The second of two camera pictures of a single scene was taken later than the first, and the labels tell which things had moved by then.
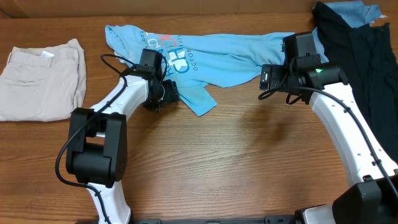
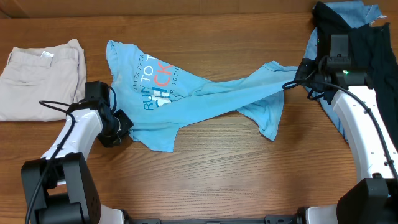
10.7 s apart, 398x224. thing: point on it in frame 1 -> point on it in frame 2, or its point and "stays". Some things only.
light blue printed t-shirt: (194, 62) -> (157, 98)
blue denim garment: (355, 13) stays
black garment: (367, 59) stays
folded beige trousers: (43, 83) stays
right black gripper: (273, 74) -> (304, 66)
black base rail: (279, 219) stays
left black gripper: (171, 94) -> (126, 124)
